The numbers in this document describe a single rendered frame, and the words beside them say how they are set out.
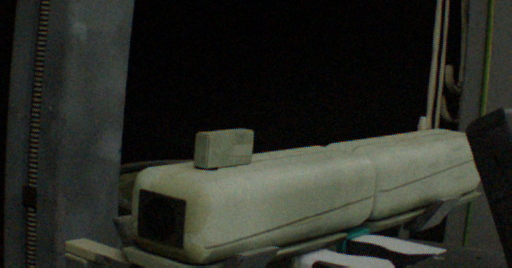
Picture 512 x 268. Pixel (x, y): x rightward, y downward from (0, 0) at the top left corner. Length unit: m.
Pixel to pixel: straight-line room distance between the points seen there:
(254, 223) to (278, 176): 0.03
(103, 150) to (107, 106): 0.03
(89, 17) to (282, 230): 0.20
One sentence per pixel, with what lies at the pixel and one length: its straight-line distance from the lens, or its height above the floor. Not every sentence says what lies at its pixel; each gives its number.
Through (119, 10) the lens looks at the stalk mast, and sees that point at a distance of 0.68.
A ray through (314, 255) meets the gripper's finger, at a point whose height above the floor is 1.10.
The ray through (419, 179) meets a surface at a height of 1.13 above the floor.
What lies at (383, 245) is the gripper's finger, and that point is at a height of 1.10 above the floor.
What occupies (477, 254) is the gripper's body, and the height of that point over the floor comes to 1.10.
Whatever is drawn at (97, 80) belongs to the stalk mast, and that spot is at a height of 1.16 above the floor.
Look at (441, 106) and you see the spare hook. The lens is 1.14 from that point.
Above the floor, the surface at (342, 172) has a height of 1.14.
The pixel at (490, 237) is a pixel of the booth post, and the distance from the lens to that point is 1.05.
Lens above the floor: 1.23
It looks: 7 degrees down
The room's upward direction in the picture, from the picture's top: 5 degrees clockwise
